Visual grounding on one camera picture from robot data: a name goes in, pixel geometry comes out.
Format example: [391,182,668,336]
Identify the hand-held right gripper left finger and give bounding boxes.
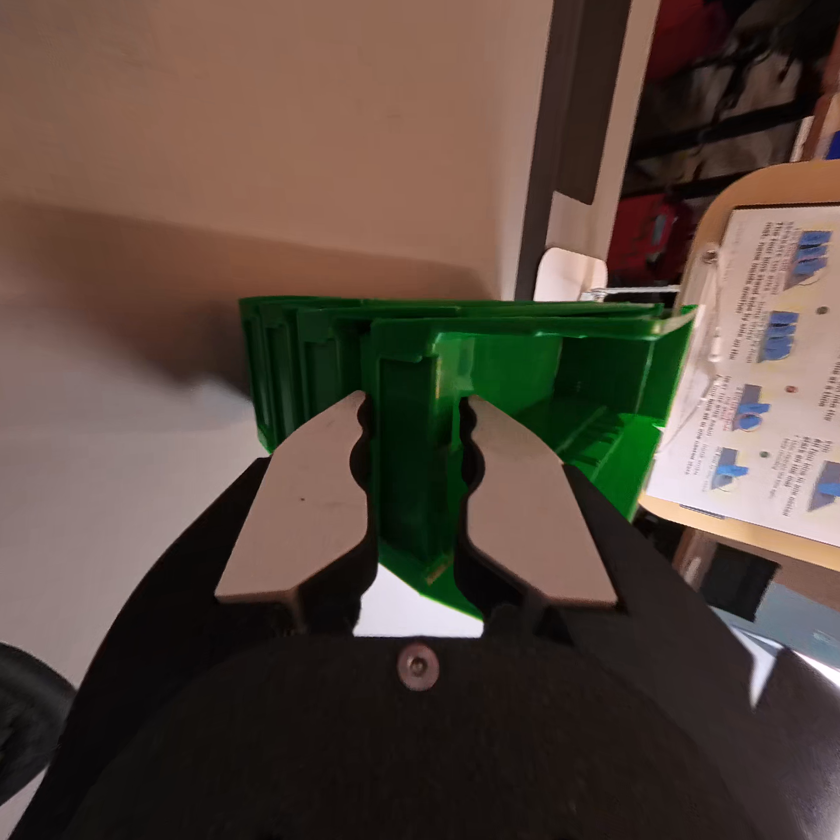
[214,390,380,633]

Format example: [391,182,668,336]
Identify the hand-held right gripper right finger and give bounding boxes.
[453,395,620,632]

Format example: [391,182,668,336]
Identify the light grey desk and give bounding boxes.
[0,0,660,828]

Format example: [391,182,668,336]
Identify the white instruction poster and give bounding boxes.
[646,205,840,549]

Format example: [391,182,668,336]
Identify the red bag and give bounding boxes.
[646,0,731,81]
[605,192,691,284]

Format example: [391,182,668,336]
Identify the black chair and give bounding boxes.
[0,642,77,803]

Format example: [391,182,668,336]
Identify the curved plywood display board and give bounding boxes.
[635,159,840,573]

